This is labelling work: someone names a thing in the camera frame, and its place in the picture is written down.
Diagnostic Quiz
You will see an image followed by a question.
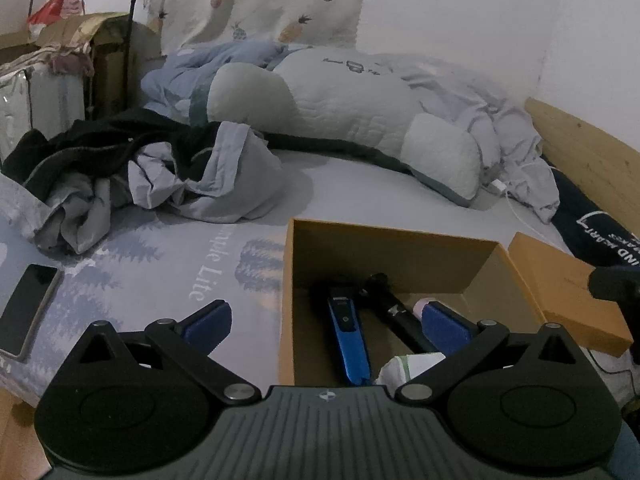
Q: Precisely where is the grey rolled cloth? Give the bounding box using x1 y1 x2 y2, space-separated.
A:
23 122 284 255

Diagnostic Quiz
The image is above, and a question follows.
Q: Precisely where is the orange cardboard box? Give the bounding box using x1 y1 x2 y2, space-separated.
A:
279 219 544 387

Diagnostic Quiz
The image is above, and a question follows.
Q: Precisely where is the black smartphone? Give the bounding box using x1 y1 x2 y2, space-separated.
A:
0 264 62 360

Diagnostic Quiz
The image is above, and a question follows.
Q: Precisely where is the black printed cloth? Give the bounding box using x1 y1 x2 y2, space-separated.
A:
542 157 639 269

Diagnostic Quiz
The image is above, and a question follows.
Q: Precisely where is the wooden bed frame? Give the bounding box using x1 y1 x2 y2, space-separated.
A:
525 99 640 233

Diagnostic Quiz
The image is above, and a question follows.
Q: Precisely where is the grey crumpled blanket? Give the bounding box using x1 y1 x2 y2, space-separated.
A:
374 53 560 223

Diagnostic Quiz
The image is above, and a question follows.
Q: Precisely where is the black clothes rack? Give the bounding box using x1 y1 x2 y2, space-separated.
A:
27 0 138 112

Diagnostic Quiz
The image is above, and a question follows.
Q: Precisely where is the right gripper device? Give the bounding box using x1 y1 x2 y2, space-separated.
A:
588 266 639 302

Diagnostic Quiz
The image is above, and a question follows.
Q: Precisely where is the printed grey bed sheet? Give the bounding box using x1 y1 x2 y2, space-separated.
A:
1 206 286 404

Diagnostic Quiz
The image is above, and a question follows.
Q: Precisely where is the orange box lid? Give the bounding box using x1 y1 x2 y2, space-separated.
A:
509 232 634 358

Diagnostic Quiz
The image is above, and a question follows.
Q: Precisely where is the light green U-shaped pillow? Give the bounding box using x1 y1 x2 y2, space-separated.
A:
189 47 482 207

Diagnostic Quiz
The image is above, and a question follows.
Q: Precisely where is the blue electric trimmer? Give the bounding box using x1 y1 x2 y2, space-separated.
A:
329 296 372 387

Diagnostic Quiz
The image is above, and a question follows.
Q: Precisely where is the pineapple print curtain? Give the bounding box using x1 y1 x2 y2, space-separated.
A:
146 0 363 53

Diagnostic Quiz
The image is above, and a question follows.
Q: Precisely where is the black stick device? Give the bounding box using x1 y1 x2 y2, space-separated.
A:
360 273 436 354

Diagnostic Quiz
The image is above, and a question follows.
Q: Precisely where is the blue crumpled quilt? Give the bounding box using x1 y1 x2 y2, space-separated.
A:
140 40 310 126

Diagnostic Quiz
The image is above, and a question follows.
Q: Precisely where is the white charger with cable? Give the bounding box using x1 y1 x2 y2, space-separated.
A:
486 178 548 242

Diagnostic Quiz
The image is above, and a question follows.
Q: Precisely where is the black garment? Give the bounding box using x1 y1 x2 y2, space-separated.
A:
1 107 220 200

